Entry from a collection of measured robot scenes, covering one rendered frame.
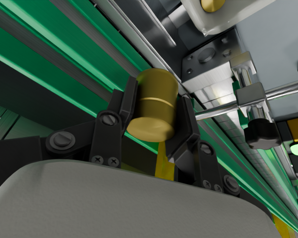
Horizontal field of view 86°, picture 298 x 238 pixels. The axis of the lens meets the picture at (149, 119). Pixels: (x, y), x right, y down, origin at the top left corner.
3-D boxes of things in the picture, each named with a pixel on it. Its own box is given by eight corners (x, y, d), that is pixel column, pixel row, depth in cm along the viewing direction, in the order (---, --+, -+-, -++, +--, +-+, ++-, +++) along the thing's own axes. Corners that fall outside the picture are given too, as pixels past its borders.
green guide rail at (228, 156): (188, 98, 29) (188, 137, 25) (193, 97, 29) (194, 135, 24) (298, 222, 129) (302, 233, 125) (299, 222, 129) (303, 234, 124)
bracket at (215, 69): (180, 55, 30) (178, 81, 26) (233, 24, 24) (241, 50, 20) (189, 68, 32) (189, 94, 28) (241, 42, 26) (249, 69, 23)
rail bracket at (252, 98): (170, 86, 27) (162, 154, 21) (297, 24, 17) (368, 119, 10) (179, 96, 29) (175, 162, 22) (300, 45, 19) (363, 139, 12)
